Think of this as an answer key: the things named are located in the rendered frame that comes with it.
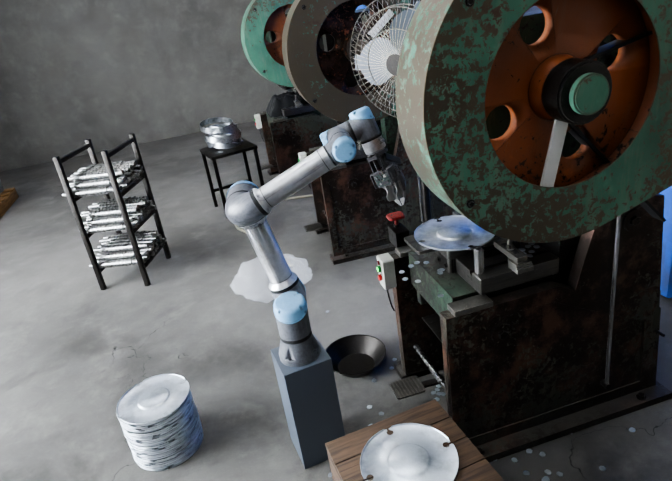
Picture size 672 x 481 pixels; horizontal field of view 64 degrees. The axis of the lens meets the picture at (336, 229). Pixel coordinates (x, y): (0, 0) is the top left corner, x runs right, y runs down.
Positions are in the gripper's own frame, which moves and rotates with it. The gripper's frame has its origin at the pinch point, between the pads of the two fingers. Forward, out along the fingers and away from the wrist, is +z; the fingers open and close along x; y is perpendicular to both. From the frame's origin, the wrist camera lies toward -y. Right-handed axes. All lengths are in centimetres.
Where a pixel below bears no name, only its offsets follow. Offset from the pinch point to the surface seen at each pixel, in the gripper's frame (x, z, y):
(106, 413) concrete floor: -160, 44, 50
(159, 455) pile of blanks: -108, 54, 66
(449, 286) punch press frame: 7.0, 33.0, 5.8
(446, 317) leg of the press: 9.3, 36.5, 20.9
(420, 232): -1.9, 15.5, -7.2
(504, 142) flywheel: 47, -14, 22
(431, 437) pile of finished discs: 2, 62, 47
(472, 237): 16.6, 21.8, -6.4
